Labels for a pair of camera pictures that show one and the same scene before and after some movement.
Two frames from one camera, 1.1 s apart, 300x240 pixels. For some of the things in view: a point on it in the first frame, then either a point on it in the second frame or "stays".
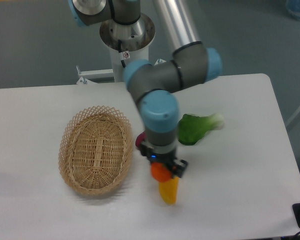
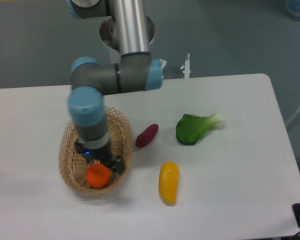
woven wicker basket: x=95 y=150 stays
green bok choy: x=191 y=128 stays
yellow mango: x=168 y=189 stays
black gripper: x=178 y=171 to x=116 y=164
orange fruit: x=160 y=172 to x=97 y=176
